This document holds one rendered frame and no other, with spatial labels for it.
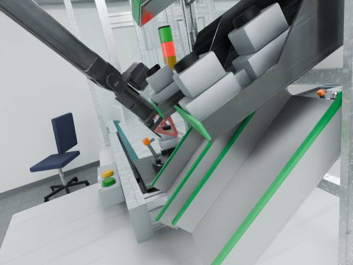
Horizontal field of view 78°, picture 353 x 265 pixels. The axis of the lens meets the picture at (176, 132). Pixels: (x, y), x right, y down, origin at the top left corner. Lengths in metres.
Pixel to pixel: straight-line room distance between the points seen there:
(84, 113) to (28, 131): 0.78
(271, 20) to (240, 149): 0.19
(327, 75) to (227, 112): 0.11
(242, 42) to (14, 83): 3.53
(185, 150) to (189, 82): 0.28
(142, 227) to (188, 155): 0.22
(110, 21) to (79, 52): 1.19
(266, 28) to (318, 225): 0.48
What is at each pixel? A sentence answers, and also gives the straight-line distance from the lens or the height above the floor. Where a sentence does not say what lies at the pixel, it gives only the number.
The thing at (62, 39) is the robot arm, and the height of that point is 1.37.
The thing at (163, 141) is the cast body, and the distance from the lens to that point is 0.68.
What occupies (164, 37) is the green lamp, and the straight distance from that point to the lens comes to 0.88.
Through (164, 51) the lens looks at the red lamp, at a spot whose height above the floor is 1.33.
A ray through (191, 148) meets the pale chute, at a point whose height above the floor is 1.08.
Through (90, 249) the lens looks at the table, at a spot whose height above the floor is 0.86.
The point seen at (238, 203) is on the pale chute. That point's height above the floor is 1.06.
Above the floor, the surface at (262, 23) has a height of 1.29.
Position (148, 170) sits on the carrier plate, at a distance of 0.72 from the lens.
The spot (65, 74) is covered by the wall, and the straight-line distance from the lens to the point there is 3.66.
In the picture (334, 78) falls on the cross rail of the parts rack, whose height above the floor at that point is 1.22.
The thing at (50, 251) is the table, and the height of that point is 0.86.
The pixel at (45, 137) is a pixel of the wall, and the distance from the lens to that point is 3.72.
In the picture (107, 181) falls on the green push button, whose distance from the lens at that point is 0.72.
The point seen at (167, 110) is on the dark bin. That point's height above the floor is 1.20.
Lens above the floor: 1.26
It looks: 16 degrees down
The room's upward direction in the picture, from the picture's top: 11 degrees counter-clockwise
